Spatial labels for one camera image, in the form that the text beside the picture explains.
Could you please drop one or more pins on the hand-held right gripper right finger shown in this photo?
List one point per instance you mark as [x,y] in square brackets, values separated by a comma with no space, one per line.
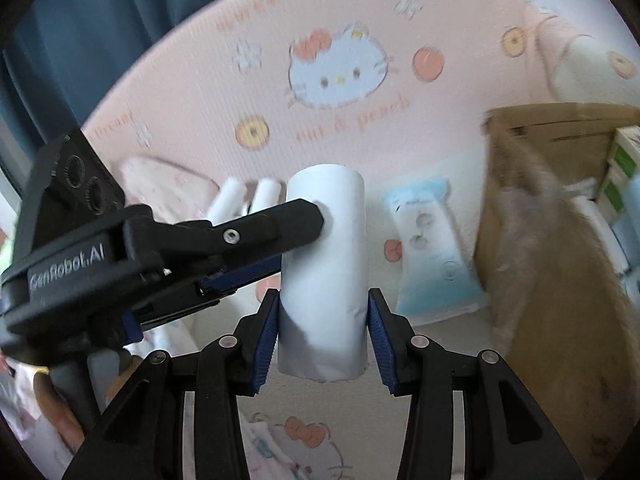
[382,345]

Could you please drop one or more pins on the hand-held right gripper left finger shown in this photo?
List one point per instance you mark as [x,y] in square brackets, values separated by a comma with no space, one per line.
[265,345]

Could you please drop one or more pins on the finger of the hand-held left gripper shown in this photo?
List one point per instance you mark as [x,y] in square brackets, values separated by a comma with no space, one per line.
[235,277]
[270,222]

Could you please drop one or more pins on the large white paper roll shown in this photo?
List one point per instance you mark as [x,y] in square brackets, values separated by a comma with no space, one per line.
[325,285]

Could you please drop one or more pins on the blue white wipes pack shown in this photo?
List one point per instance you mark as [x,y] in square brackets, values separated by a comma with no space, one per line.
[430,250]

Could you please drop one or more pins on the small white paper roll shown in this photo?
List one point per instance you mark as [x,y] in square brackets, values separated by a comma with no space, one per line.
[595,225]
[230,200]
[265,192]

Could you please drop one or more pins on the cardboard box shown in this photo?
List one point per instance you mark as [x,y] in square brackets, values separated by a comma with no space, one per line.
[550,135]

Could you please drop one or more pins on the person's left hand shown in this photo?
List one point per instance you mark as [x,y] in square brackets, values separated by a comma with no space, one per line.
[65,420]

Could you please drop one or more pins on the pink Hello Kitty blanket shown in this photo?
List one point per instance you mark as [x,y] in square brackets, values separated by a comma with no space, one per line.
[440,360]

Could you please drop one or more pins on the pink toast-shaped cushion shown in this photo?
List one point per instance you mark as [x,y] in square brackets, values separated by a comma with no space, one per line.
[165,185]

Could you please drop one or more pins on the pink printed blanket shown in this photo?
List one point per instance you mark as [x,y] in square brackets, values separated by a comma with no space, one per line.
[200,85]

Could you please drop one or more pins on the blue curtain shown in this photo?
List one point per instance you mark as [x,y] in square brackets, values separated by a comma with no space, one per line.
[100,20]

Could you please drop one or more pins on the light blue tissue pack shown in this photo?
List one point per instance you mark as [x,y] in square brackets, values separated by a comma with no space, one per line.
[631,240]

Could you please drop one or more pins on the green white carton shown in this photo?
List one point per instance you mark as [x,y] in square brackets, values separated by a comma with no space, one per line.
[625,160]

